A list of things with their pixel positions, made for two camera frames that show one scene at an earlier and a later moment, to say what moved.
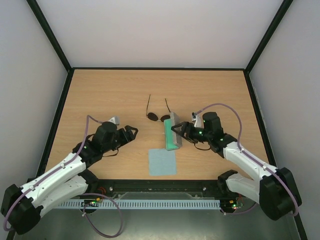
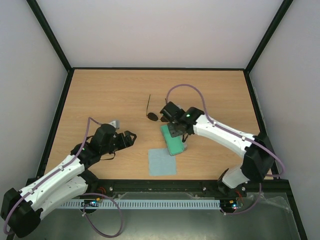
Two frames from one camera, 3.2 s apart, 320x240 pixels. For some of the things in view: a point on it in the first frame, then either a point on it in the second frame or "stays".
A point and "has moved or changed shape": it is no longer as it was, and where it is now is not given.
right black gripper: (189, 131) to (176, 127)
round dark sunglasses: (154, 117) stays
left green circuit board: (90, 203) stays
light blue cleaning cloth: (162, 162) stays
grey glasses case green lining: (173, 139) has moved or changed shape
